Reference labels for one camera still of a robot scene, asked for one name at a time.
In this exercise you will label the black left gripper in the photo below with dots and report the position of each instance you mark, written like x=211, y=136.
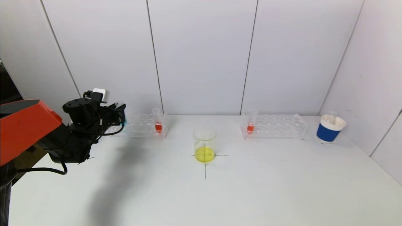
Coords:
x=119, y=111

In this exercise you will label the test tube with blue liquid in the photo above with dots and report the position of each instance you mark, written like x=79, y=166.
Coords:
x=120, y=103

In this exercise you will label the test tube with yellow pigment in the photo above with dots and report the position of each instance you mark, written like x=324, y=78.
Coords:
x=332, y=115

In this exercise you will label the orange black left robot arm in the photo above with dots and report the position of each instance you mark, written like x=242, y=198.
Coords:
x=25, y=128

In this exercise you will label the clear acrylic test tube rack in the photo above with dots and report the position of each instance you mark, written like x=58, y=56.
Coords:
x=144, y=128
x=270, y=128

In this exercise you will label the test tube with red liquid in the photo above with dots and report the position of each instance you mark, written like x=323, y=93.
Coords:
x=250, y=128
x=158, y=127

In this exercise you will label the clear glass beaker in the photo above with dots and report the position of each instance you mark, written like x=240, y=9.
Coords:
x=204, y=153

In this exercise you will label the black robot torso column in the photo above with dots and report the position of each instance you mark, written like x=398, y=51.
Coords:
x=4, y=201

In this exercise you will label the blue white paper cup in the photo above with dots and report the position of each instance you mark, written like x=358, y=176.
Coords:
x=326, y=133

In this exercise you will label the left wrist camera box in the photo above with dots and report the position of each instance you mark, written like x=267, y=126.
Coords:
x=101, y=94

